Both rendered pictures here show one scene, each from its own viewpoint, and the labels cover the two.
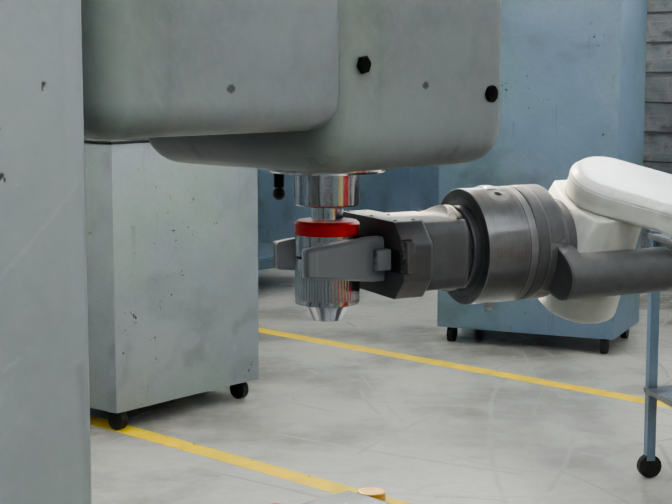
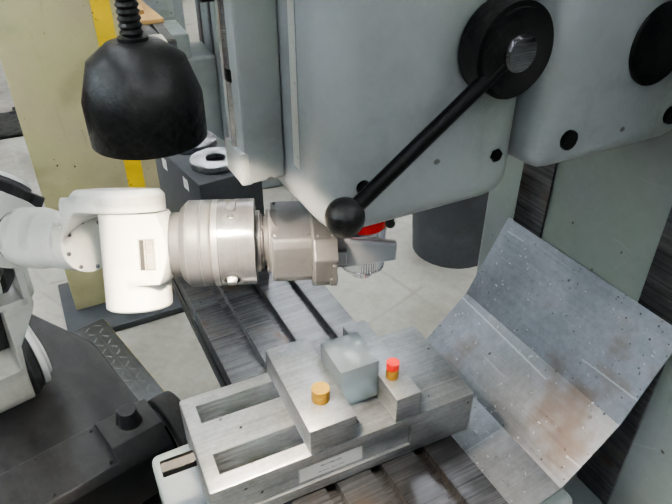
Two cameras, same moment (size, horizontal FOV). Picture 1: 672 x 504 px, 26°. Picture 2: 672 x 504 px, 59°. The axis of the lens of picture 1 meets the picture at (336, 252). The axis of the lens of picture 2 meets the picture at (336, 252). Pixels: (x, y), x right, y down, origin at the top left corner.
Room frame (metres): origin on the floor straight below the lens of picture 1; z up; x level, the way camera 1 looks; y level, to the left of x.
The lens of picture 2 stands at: (1.56, 0.15, 1.57)
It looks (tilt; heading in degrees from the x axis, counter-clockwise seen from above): 33 degrees down; 199
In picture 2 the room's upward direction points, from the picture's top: straight up
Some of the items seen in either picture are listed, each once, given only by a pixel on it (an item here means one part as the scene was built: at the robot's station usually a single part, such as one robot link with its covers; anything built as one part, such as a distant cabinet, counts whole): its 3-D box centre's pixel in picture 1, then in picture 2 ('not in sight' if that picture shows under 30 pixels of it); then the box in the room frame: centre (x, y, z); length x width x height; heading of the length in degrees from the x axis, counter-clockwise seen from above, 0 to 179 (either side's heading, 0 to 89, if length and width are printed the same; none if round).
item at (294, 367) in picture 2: not in sight; (308, 391); (1.07, -0.05, 1.02); 0.15 x 0.06 x 0.04; 44
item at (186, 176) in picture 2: not in sight; (209, 196); (0.66, -0.41, 1.03); 0.22 x 0.12 x 0.20; 53
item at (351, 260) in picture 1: (346, 261); not in sight; (1.02, -0.01, 1.24); 0.06 x 0.02 x 0.03; 114
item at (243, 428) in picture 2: not in sight; (327, 404); (1.05, -0.03, 0.98); 0.35 x 0.15 x 0.11; 134
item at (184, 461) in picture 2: not in sight; (178, 463); (1.18, -0.17, 0.97); 0.04 x 0.02 x 0.02; 134
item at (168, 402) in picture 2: not in sight; (177, 435); (0.83, -0.47, 0.50); 0.20 x 0.05 x 0.20; 59
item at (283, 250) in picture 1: (311, 251); (365, 253); (1.07, 0.02, 1.24); 0.06 x 0.02 x 0.03; 114
